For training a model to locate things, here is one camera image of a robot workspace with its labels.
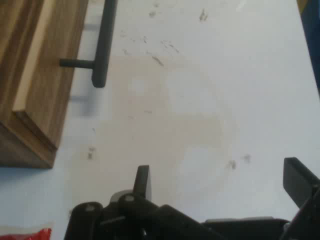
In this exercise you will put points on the light wooden drawer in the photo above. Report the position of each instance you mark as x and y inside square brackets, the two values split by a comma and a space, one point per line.
[55, 62]

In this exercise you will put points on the dark blue panel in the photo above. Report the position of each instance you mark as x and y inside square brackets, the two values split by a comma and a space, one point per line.
[312, 37]

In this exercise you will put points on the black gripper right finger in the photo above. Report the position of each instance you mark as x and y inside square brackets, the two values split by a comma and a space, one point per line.
[297, 182]

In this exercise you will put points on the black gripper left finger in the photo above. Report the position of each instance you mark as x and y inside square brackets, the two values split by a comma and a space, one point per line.
[140, 212]

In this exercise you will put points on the dark wooden cabinet box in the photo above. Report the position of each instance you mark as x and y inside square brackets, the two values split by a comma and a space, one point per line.
[10, 50]

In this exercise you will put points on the red snack packet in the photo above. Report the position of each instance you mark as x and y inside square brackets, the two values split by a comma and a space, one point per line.
[25, 235]

